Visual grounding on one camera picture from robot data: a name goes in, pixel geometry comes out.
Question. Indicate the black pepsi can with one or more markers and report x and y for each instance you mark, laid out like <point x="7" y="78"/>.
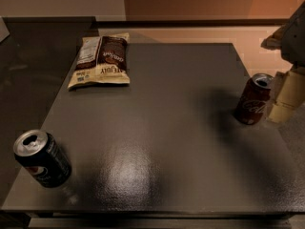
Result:
<point x="45" y="161"/>

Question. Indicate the brown chip bag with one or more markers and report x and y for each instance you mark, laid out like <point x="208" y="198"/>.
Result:
<point x="101" y="60"/>

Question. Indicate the red coke can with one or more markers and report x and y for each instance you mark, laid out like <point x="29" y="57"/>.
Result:
<point x="254" y="98"/>

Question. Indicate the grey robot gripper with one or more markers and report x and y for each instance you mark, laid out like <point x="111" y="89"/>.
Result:
<point x="295" y="40"/>

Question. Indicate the dark grey side cabinet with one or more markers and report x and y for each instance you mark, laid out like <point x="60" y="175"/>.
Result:
<point x="34" y="61"/>

